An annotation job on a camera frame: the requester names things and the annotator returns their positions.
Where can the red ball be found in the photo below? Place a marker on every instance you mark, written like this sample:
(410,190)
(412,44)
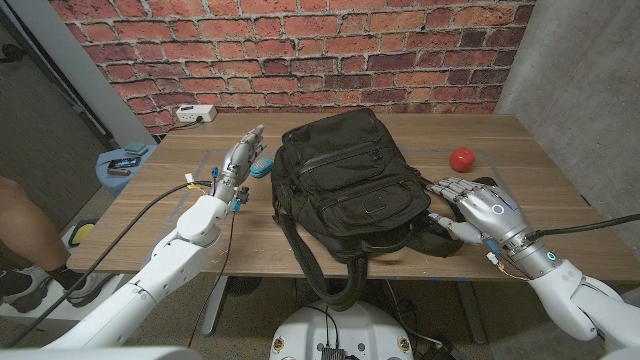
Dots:
(462,159)

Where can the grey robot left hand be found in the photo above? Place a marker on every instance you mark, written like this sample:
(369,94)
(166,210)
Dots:
(240,160)

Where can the white power strip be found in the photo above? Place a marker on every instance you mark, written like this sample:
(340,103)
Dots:
(195,113)

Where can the small teal pouch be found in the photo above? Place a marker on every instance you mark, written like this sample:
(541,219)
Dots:
(262,167)

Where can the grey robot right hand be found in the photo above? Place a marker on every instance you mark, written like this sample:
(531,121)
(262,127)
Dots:
(495,215)

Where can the small teal box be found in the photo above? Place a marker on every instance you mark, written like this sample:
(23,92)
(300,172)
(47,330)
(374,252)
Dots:
(136,148)

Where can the grey and black sneaker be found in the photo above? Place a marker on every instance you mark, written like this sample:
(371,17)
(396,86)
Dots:
(92,290)
(22,290)

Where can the black round fan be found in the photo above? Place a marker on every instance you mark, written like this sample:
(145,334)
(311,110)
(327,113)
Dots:
(243,285)

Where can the white low platform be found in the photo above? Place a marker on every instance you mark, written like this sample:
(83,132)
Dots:
(55,311)

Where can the blue round stool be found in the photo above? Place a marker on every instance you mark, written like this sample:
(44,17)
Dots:
(112,181)

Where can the black backpack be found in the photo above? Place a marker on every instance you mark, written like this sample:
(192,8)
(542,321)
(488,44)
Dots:
(350,185)

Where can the small red-brown item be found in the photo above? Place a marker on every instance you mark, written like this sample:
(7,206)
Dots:
(118,172)

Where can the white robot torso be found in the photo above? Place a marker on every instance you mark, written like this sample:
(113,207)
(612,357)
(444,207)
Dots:
(340,330)

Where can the printed red brick backdrop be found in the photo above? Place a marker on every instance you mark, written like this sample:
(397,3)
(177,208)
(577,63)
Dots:
(300,50)

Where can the person's bare leg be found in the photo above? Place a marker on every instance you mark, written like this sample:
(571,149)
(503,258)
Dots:
(22,225)

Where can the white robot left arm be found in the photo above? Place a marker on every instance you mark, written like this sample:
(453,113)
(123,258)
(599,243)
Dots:
(150,280)

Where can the metal table leg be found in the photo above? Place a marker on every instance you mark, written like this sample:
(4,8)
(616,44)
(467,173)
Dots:
(472,312)
(214,305)

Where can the yellow and black disc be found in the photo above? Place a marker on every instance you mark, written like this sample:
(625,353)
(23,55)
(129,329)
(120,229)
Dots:
(82,232)

